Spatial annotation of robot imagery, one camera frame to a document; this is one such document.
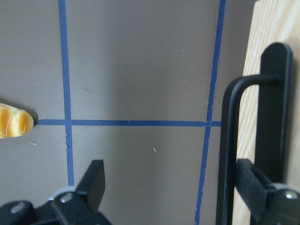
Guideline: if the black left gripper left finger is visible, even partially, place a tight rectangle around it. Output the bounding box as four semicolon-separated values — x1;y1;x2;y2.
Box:
75;160;105;212

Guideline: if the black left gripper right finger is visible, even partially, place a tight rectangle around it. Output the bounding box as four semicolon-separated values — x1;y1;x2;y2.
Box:
236;158;277;223

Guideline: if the black metal drawer handle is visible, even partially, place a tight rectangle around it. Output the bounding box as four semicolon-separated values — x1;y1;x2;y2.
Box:
216;42;300;225

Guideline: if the wooden drawer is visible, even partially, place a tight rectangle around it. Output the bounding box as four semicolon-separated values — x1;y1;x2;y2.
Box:
228;0;300;225

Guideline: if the toy bread roll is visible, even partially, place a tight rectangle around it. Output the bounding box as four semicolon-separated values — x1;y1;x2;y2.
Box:
0;103;34;139

